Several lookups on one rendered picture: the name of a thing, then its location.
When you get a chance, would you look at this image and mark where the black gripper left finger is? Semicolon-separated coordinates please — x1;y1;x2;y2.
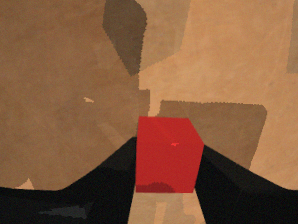
0;137;137;224

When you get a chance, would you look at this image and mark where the red block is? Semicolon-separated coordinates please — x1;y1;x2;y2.
136;116;204;193

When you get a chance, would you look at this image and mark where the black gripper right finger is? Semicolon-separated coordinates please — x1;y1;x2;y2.
196;145;298;224

